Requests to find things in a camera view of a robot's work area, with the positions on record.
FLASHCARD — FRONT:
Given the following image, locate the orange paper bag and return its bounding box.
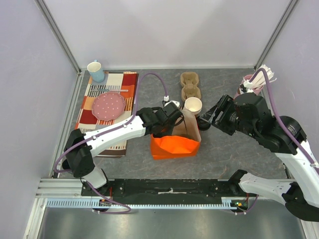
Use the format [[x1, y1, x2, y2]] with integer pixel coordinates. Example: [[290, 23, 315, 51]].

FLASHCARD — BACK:
[[150, 109, 201, 160]]

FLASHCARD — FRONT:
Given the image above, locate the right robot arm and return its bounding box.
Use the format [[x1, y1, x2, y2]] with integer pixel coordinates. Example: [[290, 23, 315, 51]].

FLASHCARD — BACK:
[[197, 93, 319, 222]]

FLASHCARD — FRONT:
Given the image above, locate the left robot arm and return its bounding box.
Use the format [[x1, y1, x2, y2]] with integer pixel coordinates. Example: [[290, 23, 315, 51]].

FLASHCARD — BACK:
[[64, 101, 182, 196]]

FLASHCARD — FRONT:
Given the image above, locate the stack of black lids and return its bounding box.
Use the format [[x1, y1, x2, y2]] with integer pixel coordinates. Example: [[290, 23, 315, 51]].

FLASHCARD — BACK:
[[197, 118, 211, 131]]

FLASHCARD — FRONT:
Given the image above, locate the stack of paper cups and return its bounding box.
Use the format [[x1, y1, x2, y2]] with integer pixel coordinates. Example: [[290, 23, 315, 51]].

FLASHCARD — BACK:
[[184, 97, 202, 117]]

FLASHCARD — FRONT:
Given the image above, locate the pink straw holder cup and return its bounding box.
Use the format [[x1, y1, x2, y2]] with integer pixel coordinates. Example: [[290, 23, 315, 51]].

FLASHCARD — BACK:
[[234, 74, 263, 98]]

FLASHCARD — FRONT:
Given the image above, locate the lower brown cup carrier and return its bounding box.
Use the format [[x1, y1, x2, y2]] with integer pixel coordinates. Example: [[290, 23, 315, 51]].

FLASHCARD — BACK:
[[180, 72, 201, 102]]

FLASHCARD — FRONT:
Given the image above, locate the white paper straws bundle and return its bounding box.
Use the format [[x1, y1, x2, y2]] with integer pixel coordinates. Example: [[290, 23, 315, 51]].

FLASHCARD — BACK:
[[248, 64, 277, 90]]

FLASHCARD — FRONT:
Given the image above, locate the pink polka dot plate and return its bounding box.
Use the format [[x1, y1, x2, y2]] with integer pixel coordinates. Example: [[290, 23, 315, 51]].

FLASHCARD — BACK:
[[92, 92, 126, 121]]

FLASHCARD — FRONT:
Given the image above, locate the colourful patchwork placemat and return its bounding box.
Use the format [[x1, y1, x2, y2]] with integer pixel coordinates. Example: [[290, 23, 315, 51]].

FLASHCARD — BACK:
[[74, 70, 140, 158]]

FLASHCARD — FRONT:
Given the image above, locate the light blue mug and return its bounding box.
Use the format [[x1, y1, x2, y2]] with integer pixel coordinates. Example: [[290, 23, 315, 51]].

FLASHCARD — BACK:
[[87, 60, 105, 83]]

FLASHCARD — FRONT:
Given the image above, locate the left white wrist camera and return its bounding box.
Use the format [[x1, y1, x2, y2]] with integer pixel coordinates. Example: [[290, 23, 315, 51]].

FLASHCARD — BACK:
[[162, 96, 180, 111]]

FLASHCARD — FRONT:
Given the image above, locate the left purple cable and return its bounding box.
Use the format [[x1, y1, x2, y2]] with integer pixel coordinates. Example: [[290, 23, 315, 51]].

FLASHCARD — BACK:
[[53, 72, 170, 215]]

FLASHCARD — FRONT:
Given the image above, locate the purple cable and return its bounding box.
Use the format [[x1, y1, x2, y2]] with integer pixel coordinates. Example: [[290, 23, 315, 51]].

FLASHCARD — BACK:
[[249, 68, 319, 216], [53, 72, 170, 215]]

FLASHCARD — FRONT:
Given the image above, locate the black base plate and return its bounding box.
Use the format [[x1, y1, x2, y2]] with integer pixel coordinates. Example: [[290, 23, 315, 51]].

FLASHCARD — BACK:
[[81, 178, 258, 206]]

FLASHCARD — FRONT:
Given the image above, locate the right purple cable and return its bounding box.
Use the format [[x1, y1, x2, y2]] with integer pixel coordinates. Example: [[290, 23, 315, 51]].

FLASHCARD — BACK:
[[249, 68, 319, 216]]

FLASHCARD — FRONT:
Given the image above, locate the slotted cable duct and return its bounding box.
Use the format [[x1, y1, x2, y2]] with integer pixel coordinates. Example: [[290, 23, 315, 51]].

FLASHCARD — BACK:
[[46, 198, 237, 210]]

